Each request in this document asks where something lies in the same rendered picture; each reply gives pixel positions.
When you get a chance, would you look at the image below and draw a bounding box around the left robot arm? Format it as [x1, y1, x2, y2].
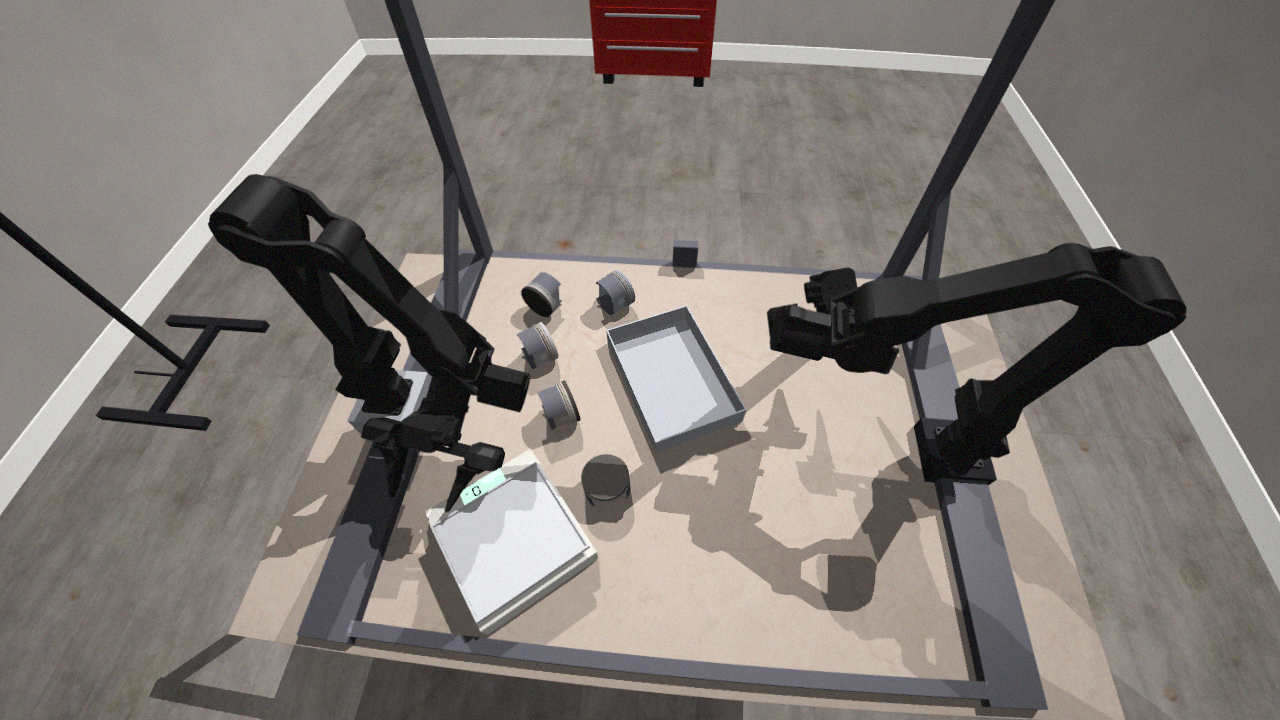
[771, 243, 1187, 468]

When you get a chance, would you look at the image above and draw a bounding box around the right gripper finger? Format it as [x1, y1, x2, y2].
[372, 443, 410, 498]
[445, 464, 486, 512]

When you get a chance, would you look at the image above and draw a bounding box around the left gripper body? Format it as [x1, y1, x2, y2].
[767, 305, 855, 334]

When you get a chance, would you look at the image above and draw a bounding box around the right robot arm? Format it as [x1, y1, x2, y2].
[207, 174, 530, 454]

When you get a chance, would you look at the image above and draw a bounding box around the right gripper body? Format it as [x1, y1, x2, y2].
[361, 389, 506, 471]

